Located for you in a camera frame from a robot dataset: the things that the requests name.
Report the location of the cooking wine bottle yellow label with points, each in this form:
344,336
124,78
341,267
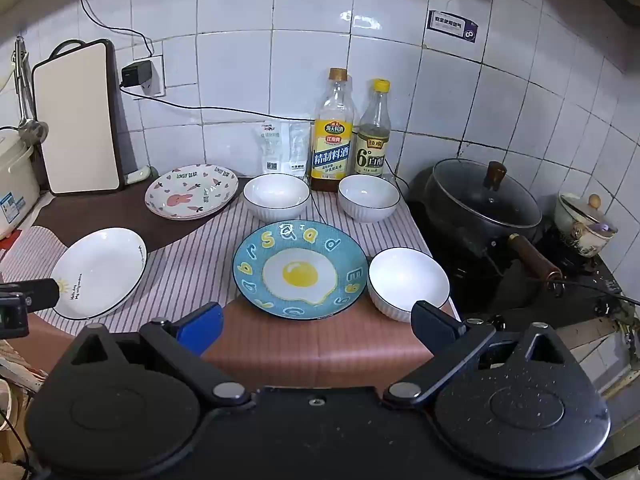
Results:
332,137

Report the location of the black power adapter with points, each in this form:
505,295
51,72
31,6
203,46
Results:
136,74

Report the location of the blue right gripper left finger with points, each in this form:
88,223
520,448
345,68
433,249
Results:
185,339

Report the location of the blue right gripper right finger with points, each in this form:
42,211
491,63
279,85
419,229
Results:
443,335

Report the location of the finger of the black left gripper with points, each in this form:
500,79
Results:
33,295

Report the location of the black gas stove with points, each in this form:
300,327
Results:
501,289

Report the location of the white rice cooker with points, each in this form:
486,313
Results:
19,189

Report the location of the pink bunny carrot plate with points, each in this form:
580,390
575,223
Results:
191,192

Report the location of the hanging metal ladle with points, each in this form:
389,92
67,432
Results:
31,130

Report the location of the white sun plate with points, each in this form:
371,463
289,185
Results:
99,272

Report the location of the black pot with lid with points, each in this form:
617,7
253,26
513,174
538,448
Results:
481,205

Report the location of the white ribbed bowl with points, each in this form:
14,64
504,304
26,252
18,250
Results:
276,197
400,277
367,199

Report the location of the white wall socket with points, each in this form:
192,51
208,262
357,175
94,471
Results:
155,86

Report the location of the blue wall sticker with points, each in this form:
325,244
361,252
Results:
452,25

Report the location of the white cutting board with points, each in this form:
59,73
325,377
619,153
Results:
74,92

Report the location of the small enamel pot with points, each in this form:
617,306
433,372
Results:
582,225

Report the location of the white salt bag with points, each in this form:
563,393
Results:
285,148

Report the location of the white ribbed bowl front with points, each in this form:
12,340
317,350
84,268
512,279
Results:
400,277

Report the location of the white knife handle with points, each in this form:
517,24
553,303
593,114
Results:
138,175

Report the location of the white vinegar bottle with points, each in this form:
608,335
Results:
373,132

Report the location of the blue fried egg plate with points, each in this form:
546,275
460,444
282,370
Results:
300,270

